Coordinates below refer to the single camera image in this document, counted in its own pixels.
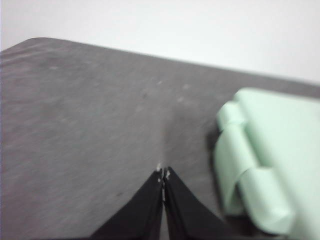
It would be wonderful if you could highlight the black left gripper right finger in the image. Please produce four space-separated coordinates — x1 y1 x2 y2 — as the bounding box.
163 166 242 240

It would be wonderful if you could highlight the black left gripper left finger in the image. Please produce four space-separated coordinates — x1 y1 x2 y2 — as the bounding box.
89 167 164 240

